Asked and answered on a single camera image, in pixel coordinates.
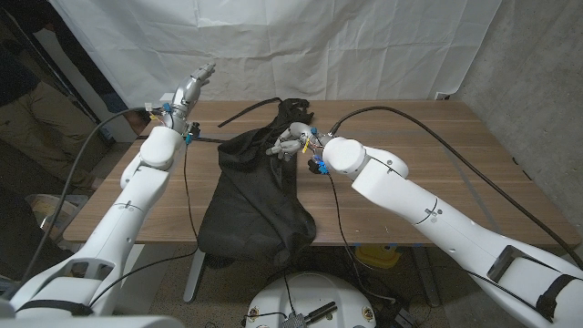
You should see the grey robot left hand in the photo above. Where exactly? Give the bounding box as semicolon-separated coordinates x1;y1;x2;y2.
161;62;217;136

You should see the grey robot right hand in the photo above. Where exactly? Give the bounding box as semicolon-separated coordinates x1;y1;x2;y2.
265;120;327;163

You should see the black apron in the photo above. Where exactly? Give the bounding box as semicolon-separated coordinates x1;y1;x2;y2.
136;97;318;268

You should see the person in blue jeans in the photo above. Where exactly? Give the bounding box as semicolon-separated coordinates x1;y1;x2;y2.
97;93;149;136

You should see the white creased backdrop sheet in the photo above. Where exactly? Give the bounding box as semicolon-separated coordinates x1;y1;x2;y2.
47;0;503;113

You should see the person in khaki trousers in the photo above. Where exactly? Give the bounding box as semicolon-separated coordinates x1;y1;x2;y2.
0;45;108;188

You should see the yellow plastic box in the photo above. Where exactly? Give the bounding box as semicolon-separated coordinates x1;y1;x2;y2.
353;244;404;270

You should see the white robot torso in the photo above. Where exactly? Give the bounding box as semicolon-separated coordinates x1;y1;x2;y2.
244;272;378;328

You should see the grey table leg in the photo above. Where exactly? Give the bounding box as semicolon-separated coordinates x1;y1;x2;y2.
181;245;207;304
412;245;442;309

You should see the clear plastic storage box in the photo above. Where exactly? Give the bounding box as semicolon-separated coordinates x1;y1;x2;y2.
25;193;90;242

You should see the person in black trousers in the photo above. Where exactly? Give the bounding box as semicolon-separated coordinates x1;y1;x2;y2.
0;181;60;279

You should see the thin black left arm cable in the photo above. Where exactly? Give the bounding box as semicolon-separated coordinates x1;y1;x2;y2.
88;136;201;309

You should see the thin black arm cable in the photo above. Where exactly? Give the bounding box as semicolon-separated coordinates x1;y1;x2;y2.
88;136;201;309
326;172;397;305

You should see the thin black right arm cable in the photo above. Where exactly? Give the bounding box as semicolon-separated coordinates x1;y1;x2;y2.
326;172;397;305

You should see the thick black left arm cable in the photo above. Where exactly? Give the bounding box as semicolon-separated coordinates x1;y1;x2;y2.
17;107;165;288

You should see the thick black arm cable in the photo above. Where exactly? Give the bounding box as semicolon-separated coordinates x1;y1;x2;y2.
17;107;165;288
328;105;583;271

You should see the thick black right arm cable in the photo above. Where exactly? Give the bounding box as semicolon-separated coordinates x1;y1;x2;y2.
328;105;583;271

